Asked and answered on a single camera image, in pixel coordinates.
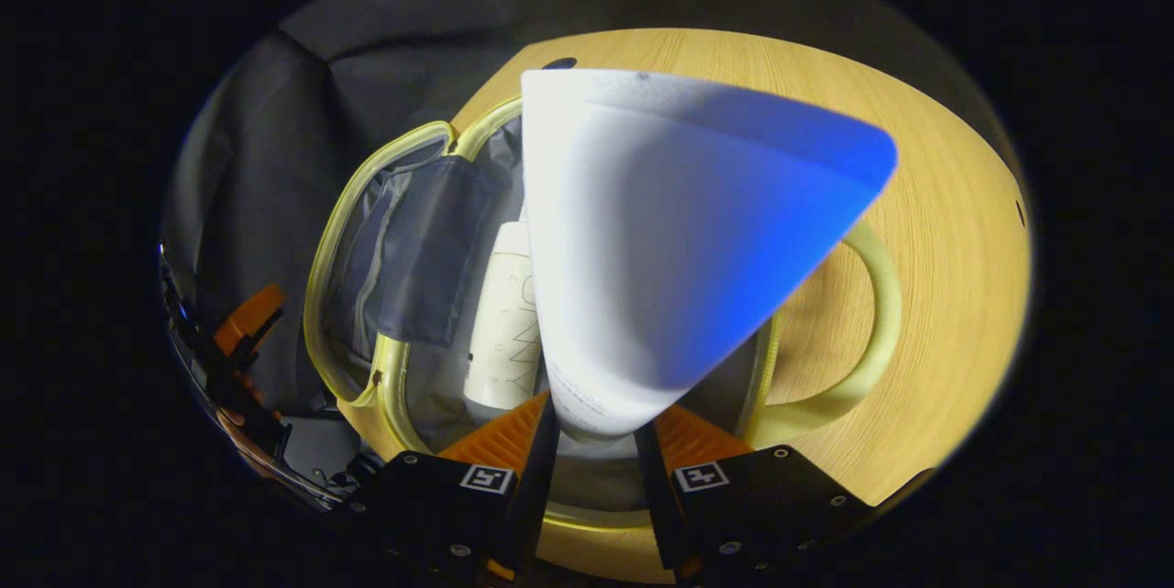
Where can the white pump bottle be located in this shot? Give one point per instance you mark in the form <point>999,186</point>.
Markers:
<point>504,331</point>

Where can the black backdrop cloth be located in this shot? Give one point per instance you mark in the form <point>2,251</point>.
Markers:
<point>275,111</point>

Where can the white squeeze tube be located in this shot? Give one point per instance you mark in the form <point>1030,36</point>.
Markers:
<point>660,230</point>

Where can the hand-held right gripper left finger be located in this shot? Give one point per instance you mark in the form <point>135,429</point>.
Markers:
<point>535,487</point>

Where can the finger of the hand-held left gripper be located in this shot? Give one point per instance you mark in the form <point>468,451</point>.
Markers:
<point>249,320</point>

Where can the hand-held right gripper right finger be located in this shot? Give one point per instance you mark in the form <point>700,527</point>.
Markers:
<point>656,496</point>

